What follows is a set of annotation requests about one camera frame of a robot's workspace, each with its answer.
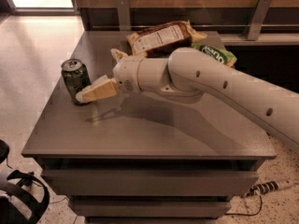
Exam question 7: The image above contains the white power strip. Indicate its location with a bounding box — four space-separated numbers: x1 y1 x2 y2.
244 179 294 197

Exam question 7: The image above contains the black power cable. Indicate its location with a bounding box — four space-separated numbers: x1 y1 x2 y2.
224 193 263 217

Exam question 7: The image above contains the left metal wall bracket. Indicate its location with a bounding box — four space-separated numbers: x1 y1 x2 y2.
116 0 131 31

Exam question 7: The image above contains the grey drawer cabinet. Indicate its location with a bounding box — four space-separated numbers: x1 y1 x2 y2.
21 30 278 224

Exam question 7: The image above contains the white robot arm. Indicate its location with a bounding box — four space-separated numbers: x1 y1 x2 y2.
76 48 299 151

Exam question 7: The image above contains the brown yellow snack bag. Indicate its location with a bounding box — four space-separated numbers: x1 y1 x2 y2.
126 21 207 57

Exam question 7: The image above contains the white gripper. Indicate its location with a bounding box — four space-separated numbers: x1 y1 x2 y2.
75 49 145 104

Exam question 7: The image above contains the metal wall bracket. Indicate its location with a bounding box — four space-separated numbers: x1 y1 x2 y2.
116 0 131 31
246 0 273 41

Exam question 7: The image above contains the green chip bag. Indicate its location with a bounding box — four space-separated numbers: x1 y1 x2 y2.
192 43 237 67

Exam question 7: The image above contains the green soda can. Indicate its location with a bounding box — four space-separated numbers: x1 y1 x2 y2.
61 59 91 105

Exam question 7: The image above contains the right metal wall bracket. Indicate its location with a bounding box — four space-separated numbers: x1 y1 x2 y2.
246 0 273 41

